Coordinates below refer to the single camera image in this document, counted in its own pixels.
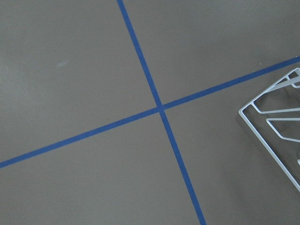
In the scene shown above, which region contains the white wire cup holder rack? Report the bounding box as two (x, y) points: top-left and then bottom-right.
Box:
(239, 67), (300, 189)

